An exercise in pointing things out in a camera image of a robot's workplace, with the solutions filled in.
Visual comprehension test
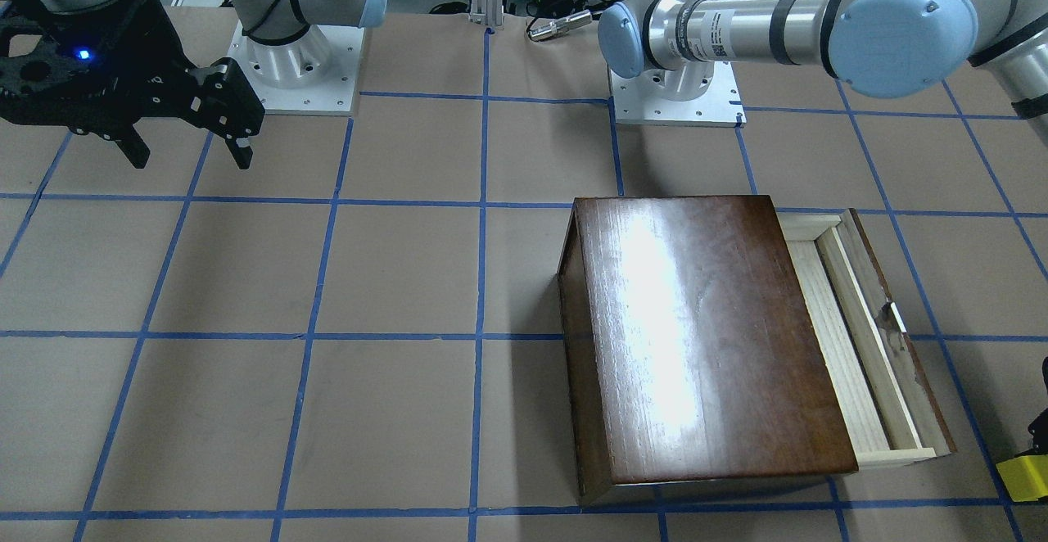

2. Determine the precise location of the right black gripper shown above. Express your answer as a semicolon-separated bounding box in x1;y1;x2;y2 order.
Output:
2;0;264;170

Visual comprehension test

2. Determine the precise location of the light wood drawer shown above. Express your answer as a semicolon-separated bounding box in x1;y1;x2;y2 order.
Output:
779;210;957;470

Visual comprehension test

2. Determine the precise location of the yellow cube block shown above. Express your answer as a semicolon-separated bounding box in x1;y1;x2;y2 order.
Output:
996;454;1047;504

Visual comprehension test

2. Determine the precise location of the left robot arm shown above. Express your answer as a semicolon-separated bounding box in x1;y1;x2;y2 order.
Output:
598;0;1047;139

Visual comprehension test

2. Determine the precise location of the dark wooden drawer cabinet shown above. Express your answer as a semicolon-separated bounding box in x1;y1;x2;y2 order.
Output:
556;195;858;506

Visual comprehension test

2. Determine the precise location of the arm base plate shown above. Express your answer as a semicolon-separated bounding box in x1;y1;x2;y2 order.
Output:
608;61;748;127
228;24;369;117

